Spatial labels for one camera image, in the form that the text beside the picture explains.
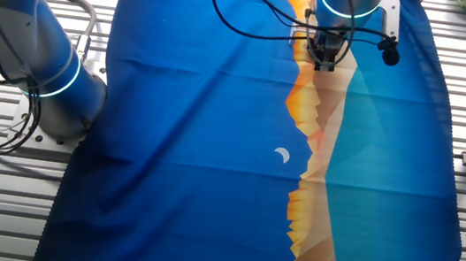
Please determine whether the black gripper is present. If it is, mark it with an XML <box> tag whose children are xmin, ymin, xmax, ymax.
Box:
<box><xmin>305</xmin><ymin>26</ymin><xmax>349</xmax><ymax>74</ymax></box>

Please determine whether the black round cable plug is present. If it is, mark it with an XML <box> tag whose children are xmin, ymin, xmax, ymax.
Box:
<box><xmin>374</xmin><ymin>35</ymin><xmax>404</xmax><ymax>68</ymax></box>

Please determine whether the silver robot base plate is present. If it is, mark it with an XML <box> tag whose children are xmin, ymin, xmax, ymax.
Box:
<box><xmin>5</xmin><ymin>54</ymin><xmax>111</xmax><ymax>160</ymax></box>

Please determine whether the white mesh goal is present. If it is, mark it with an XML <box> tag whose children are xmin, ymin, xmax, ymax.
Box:
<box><xmin>288</xmin><ymin>19</ymin><xmax>318</xmax><ymax>49</ymax></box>

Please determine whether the metal cable connector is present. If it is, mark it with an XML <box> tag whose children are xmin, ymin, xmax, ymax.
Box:
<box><xmin>73</xmin><ymin>33</ymin><xmax>93</xmax><ymax>65</ymax></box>

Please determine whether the long black cable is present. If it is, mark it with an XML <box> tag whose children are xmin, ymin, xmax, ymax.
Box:
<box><xmin>202</xmin><ymin>0</ymin><xmax>321</xmax><ymax>47</ymax></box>
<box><xmin>232</xmin><ymin>0</ymin><xmax>400</xmax><ymax>47</ymax></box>

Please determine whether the blue landscape print cloth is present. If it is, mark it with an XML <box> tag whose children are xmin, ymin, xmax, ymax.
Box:
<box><xmin>32</xmin><ymin>0</ymin><xmax>466</xmax><ymax>261</ymax></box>

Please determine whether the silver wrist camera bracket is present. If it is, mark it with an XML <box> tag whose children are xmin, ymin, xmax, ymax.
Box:
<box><xmin>372</xmin><ymin>0</ymin><xmax>405</xmax><ymax>43</ymax></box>

